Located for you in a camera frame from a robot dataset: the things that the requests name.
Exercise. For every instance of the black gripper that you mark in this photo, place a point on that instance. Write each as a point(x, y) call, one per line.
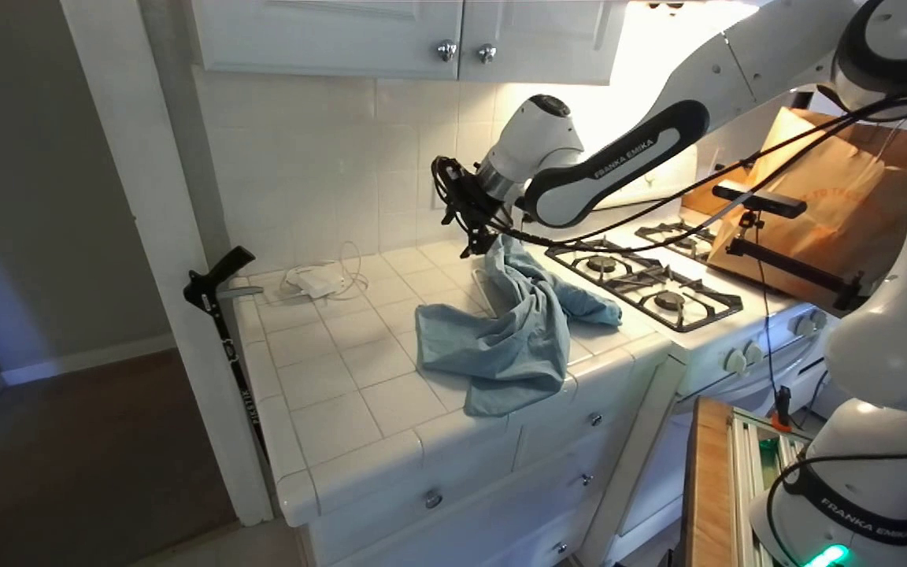
point(470, 193)

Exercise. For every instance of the blue cloth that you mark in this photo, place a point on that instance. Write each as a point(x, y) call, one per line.
point(506, 334)

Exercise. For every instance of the white rag on counter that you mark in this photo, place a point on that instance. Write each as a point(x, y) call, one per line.
point(314, 283)

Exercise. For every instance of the black stove burner grate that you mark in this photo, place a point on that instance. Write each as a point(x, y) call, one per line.
point(653, 286)
point(679, 243)

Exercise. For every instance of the round metal cabinet knob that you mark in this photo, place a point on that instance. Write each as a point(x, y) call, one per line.
point(485, 50)
point(444, 48)

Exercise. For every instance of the metal drawer knob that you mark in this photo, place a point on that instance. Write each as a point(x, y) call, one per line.
point(593, 419)
point(582, 479)
point(432, 498)
point(558, 550)

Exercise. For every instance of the white upper kitchen cabinet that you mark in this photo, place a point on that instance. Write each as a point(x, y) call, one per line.
point(328, 34)

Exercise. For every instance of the white gas stove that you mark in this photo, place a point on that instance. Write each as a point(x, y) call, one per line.
point(706, 346)

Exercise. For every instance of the white lower drawer cabinet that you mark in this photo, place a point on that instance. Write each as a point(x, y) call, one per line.
point(496, 491)

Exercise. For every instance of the black folded tripod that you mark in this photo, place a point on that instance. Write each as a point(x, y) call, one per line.
point(224, 315)

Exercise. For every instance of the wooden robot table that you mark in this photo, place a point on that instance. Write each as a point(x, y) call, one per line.
point(708, 491)

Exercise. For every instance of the wooden cutting board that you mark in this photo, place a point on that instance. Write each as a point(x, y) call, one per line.
point(843, 208)

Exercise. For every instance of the black camera mount bars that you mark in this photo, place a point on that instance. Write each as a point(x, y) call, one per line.
point(758, 199)

